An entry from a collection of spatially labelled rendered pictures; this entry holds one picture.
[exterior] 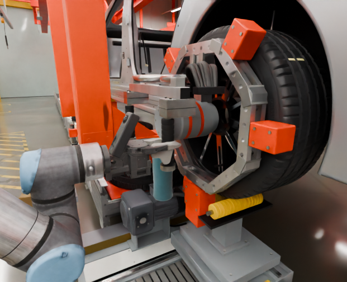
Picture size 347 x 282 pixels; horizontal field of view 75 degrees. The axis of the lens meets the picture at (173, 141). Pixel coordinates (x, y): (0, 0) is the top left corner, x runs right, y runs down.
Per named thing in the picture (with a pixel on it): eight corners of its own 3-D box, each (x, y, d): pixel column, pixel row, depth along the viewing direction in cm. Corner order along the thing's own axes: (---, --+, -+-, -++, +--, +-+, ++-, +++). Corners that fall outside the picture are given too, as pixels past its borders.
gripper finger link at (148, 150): (164, 147, 63) (132, 151, 60) (164, 141, 62) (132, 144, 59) (169, 153, 59) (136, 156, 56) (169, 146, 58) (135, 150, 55)
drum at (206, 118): (219, 139, 86) (222, 100, 82) (169, 146, 76) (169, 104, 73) (198, 131, 98) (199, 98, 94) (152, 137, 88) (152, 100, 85)
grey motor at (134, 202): (199, 238, 136) (201, 184, 126) (131, 264, 117) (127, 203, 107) (184, 221, 151) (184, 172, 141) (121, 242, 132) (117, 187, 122)
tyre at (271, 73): (336, 207, 76) (336, -3, 69) (290, 229, 65) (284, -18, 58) (214, 171, 135) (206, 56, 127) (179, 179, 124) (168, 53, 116)
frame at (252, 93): (255, 212, 74) (276, 30, 60) (240, 218, 71) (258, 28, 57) (175, 160, 121) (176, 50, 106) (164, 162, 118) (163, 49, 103)
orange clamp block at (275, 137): (265, 142, 69) (293, 150, 61) (246, 146, 65) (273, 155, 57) (268, 119, 67) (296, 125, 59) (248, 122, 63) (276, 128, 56)
